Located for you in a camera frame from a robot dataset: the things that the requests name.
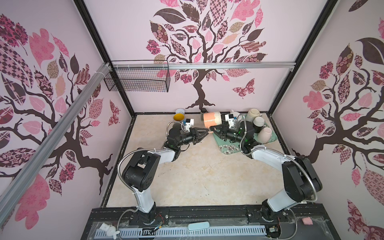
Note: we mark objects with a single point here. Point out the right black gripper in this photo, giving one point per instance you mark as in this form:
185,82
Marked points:
224,131

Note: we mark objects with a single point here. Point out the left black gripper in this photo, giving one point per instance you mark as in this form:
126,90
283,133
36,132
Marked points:
204,132

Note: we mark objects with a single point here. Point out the peach orange mug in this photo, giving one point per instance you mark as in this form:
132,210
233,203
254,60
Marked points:
212,119

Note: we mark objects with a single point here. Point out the green floral tray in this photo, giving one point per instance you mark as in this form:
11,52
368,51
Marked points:
229,147

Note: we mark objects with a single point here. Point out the blue iridescent mug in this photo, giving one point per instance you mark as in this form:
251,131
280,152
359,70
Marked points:
179,117

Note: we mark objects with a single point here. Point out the dark grey mug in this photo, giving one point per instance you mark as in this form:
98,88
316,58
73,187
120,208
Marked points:
177,126

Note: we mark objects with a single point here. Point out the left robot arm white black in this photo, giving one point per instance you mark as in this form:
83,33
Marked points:
137,169

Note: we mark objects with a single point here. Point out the cream beige mug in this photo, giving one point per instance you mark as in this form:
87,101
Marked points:
252,114

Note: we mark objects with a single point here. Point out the black mug white base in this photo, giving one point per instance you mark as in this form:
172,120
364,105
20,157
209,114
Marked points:
258,124

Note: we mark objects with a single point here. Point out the pale pink mug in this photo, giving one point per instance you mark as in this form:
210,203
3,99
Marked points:
264,135

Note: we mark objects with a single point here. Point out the white pink tape roll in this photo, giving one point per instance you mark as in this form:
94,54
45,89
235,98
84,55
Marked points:
180,111

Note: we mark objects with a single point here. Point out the left metal flex conduit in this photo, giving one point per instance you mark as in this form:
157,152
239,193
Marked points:
136,170

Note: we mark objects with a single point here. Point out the pink sponge piece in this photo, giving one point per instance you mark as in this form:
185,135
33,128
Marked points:
307,221

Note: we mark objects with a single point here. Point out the white plug adapter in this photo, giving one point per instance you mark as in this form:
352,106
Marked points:
110,230

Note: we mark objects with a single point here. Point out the back aluminium rail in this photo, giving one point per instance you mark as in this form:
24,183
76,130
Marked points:
224,66

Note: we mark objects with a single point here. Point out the aluminium rail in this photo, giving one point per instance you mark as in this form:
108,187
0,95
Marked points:
224,66
23,180

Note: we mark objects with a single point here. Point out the black wire basket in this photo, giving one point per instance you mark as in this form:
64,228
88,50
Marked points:
139,76

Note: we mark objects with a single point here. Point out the white slotted cable duct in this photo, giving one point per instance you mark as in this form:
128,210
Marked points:
183,232

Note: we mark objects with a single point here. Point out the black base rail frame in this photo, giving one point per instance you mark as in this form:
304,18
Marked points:
285,225

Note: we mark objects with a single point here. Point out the left aluminium rail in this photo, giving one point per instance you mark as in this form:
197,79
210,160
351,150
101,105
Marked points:
23,180

